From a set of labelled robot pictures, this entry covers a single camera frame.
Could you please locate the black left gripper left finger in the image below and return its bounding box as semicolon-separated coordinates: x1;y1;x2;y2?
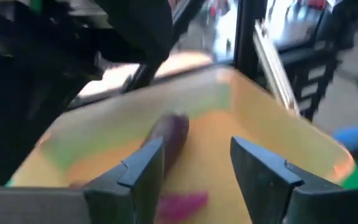
83;136;167;224

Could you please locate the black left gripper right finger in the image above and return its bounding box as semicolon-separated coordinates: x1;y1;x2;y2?
229;136;358;224

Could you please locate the pink object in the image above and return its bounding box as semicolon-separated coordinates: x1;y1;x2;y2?
157;190;210;222

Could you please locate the dark purple eggplant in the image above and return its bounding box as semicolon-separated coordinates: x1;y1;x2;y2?
140;113;191;178

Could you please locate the black shelf cart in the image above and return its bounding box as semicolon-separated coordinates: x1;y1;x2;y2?
278;40;341;122

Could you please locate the aluminium frame bar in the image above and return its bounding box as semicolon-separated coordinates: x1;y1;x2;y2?
252;20;301;116

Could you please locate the black frame post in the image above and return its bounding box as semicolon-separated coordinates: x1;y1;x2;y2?
234;0;269;78

